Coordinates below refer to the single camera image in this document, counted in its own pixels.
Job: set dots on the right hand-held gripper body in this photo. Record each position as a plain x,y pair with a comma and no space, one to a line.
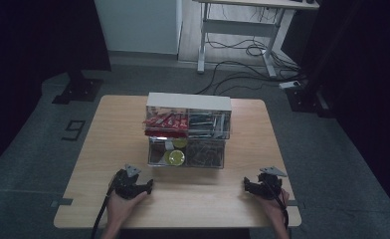
269,187

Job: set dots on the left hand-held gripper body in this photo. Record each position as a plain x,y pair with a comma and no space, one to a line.
125,186

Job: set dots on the clear organizer box white lid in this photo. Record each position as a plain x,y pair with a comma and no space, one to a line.
188,101

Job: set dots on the person's left hand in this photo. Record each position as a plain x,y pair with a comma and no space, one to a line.
118,210

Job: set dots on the person's right hand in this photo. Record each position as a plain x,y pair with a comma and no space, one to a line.
277,212

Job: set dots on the pile of mesh tea bags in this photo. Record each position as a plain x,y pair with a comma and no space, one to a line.
204,155

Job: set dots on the pile of red sachets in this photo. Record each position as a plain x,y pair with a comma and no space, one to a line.
164,124

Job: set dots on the grey floor tape strip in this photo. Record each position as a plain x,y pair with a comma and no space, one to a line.
62,202

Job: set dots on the black stand base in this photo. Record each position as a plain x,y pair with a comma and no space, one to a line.
78,89
304,101

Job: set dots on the white power strip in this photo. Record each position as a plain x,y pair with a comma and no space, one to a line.
290,85

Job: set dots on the dark curtain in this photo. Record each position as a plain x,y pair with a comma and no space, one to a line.
34,49
365,83

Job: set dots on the white cabinet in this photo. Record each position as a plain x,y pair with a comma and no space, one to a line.
138,26

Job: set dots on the white metal frame desk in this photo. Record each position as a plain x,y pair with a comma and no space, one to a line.
239,27

